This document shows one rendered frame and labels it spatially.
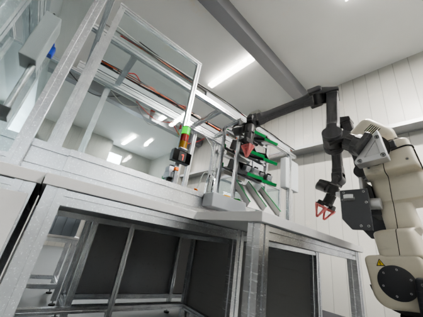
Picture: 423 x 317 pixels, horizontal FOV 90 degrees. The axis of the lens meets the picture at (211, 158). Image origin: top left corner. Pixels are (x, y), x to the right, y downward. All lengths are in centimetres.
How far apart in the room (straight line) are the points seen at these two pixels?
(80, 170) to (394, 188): 113
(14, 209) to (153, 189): 39
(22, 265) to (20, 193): 17
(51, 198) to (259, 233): 57
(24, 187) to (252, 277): 63
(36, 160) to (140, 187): 31
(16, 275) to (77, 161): 32
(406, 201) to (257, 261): 65
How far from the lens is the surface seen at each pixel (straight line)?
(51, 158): 80
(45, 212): 70
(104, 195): 70
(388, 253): 101
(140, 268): 269
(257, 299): 66
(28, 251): 70
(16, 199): 71
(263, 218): 63
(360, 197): 104
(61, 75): 84
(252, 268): 66
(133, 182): 82
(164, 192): 86
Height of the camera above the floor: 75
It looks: 22 degrees up
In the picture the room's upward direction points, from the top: 9 degrees clockwise
